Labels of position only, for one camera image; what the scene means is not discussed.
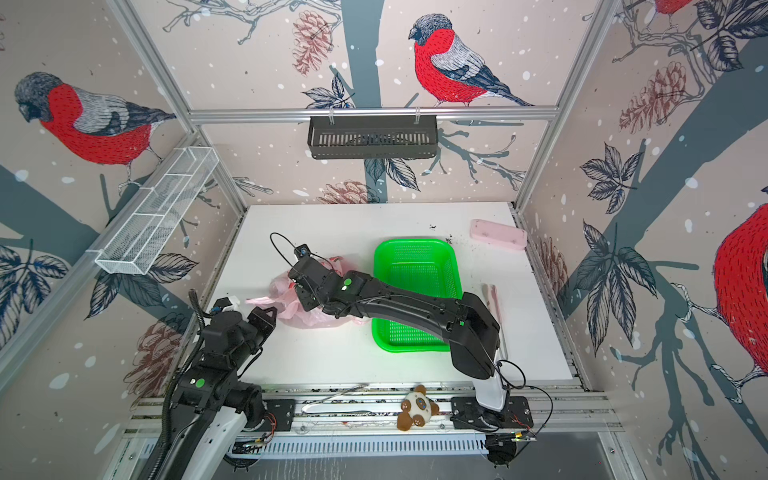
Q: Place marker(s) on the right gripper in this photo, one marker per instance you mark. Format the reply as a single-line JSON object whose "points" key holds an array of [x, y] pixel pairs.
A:
{"points": [[307, 296]]}

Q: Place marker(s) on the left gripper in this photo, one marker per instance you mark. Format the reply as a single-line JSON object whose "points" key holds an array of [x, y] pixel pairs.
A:
{"points": [[266, 323]]}

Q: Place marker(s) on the pink plastic bag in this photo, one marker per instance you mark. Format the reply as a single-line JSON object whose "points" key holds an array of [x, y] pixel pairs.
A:
{"points": [[282, 295]]}

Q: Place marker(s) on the green plastic basket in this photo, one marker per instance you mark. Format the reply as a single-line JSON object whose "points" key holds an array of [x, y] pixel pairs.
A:
{"points": [[424, 266]]}

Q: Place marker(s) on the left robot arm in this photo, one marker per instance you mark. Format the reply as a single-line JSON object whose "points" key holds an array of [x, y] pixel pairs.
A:
{"points": [[208, 405]]}

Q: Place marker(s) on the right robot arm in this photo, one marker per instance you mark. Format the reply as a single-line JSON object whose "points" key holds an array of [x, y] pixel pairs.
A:
{"points": [[466, 325]]}

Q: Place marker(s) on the plush panda toy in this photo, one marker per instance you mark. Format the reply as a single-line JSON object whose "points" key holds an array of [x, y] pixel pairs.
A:
{"points": [[417, 409]]}

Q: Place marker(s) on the pink rectangular box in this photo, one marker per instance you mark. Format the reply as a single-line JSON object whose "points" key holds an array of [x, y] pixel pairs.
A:
{"points": [[498, 235]]}

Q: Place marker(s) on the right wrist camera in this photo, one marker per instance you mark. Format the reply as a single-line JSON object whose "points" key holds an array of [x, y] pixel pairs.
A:
{"points": [[302, 251]]}

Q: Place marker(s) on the white mesh wall shelf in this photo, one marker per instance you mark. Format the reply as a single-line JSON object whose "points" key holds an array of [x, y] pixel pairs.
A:
{"points": [[142, 237]]}

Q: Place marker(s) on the black hanging wire basket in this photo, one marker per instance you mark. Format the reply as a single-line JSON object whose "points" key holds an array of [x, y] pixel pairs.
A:
{"points": [[373, 137]]}

